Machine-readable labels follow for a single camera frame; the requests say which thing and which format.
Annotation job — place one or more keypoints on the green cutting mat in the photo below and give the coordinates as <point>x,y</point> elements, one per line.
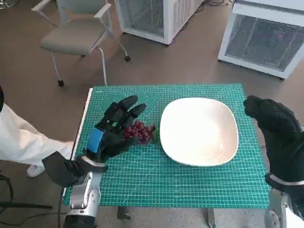
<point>147,180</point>

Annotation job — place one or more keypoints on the grey chair with white frame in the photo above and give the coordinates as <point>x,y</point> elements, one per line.
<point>73,35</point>

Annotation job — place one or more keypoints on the chrome chair base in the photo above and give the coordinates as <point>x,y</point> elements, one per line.
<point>6,3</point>

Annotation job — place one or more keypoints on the white square plate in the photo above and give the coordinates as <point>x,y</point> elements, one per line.
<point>197,130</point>

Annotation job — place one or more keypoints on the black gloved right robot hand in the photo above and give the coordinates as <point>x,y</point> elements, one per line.
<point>280,133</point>

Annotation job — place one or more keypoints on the red toy grape bunch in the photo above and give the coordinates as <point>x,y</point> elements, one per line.
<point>140,133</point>

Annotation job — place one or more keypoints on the person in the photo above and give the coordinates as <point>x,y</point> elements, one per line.
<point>21,140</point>

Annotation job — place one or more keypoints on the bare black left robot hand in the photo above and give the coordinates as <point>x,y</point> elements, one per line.
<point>111,123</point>

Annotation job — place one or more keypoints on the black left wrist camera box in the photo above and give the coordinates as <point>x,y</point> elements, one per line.
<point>59,169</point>

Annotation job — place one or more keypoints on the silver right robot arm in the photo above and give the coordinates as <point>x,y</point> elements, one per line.
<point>278,204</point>

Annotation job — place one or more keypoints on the black floor bar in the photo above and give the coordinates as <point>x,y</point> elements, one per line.
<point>26,205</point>

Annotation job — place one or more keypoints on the white mesh cabinet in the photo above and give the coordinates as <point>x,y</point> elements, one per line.
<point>261,40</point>
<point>166,19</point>

